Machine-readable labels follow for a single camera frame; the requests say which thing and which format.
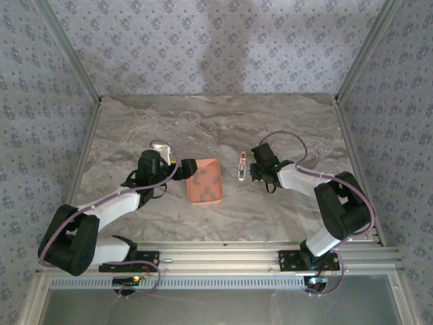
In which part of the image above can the pink plastic tray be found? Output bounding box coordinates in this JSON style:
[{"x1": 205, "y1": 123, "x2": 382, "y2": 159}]
[{"x1": 185, "y1": 157, "x2": 225, "y2": 208}]

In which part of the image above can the small circuit board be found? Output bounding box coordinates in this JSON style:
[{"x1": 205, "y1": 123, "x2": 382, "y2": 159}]
[
  {"x1": 112, "y1": 276, "x2": 141, "y2": 287},
  {"x1": 303, "y1": 276, "x2": 329, "y2": 293}
]

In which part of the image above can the grey metal sheet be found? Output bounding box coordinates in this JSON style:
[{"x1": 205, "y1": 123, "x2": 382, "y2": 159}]
[{"x1": 43, "y1": 289, "x2": 403, "y2": 325}]

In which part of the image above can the aluminium table side rail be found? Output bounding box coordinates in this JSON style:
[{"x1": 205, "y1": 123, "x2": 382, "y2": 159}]
[
  {"x1": 66, "y1": 96, "x2": 104, "y2": 207},
  {"x1": 333, "y1": 96, "x2": 386, "y2": 246}
]

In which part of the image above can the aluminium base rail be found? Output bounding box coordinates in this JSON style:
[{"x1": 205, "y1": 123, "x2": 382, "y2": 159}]
[{"x1": 35, "y1": 240, "x2": 405, "y2": 274}]

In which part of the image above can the slotted grey cable duct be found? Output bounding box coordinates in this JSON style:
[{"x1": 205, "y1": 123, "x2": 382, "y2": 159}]
[{"x1": 49, "y1": 276, "x2": 307, "y2": 290}]

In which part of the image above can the aluminium frame post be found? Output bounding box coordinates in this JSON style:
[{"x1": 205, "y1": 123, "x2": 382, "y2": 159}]
[
  {"x1": 334, "y1": 0, "x2": 403, "y2": 102},
  {"x1": 35, "y1": 0, "x2": 102, "y2": 102}
]

